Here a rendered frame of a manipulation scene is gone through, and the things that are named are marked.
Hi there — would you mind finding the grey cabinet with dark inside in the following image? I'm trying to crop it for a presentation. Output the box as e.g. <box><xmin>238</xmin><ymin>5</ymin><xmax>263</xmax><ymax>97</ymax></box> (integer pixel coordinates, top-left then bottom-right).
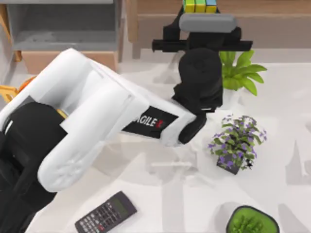
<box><xmin>5</xmin><ymin>0</ymin><xmax>120</xmax><ymax>52</ymax></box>

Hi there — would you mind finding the black calculator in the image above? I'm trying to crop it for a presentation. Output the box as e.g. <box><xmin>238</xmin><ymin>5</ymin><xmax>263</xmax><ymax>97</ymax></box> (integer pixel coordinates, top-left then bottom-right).
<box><xmin>74</xmin><ymin>190</ymin><xmax>138</xmax><ymax>233</ymax></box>

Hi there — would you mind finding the purple flowering plant dark pot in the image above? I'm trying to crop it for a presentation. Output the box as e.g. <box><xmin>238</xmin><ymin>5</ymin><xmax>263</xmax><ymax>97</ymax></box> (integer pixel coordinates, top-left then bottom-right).
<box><xmin>207</xmin><ymin>113</ymin><xmax>268</xmax><ymax>175</ymax></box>

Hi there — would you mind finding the green plant in black pot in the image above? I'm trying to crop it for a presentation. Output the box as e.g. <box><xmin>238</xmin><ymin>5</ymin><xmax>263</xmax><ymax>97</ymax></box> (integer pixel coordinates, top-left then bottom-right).
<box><xmin>225</xmin><ymin>205</ymin><xmax>280</xmax><ymax>233</ymax></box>

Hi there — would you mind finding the pale grey rounded box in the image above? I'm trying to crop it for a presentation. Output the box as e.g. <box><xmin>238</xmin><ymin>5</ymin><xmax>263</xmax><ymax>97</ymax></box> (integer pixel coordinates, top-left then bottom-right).
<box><xmin>179</xmin><ymin>14</ymin><xmax>238</xmax><ymax>33</ymax></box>

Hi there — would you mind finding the multicoloured puzzle cube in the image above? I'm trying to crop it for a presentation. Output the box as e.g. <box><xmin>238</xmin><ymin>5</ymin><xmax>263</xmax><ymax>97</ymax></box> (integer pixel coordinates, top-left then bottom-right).
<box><xmin>183</xmin><ymin>0</ymin><xmax>218</xmax><ymax>14</ymax></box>

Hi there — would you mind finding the green leafy plant white pot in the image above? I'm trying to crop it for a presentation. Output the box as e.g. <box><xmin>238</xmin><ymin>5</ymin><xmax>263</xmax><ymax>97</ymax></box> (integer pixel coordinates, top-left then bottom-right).
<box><xmin>218</xmin><ymin>50</ymin><xmax>268</xmax><ymax>97</ymax></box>

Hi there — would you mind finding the yellow and orange object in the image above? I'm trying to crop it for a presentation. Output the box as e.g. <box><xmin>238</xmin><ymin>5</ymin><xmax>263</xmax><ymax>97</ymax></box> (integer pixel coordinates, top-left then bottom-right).
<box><xmin>0</xmin><ymin>76</ymin><xmax>37</xmax><ymax>104</ymax></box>

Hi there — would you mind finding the wooden open shelf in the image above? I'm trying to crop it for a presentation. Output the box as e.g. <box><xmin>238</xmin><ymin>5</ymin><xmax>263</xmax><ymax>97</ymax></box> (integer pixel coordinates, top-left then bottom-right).
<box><xmin>125</xmin><ymin>0</ymin><xmax>311</xmax><ymax>59</ymax></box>

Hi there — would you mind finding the wooden cabinet frame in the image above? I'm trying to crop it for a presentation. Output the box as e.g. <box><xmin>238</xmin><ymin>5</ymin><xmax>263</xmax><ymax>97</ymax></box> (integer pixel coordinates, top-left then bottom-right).
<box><xmin>0</xmin><ymin>0</ymin><xmax>120</xmax><ymax>75</ymax></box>

